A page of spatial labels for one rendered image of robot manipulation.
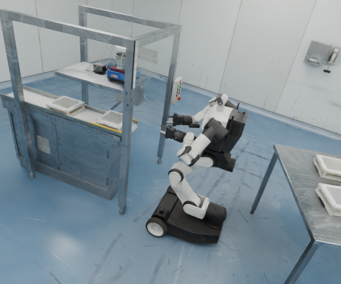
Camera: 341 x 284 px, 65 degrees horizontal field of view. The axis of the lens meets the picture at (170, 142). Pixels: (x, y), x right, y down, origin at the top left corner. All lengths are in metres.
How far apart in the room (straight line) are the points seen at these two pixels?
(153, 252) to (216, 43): 4.23
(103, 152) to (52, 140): 0.59
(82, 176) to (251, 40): 3.88
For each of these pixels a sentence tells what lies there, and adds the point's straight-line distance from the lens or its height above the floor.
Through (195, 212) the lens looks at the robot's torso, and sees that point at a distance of 2.52.
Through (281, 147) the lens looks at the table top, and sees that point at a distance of 2.67.
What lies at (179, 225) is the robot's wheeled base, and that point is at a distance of 2.55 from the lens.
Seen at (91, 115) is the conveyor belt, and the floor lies 0.85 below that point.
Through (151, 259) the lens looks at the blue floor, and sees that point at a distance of 2.50.
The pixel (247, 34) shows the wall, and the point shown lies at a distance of 5.46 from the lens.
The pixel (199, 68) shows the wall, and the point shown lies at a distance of 5.89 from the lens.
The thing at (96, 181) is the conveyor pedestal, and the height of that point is 0.19.
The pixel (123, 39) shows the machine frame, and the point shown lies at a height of 1.65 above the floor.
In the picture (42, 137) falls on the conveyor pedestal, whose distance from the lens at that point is 3.00.
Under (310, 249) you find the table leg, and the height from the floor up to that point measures 0.76.
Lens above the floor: 2.05
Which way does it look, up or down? 31 degrees down
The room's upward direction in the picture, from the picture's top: 9 degrees clockwise
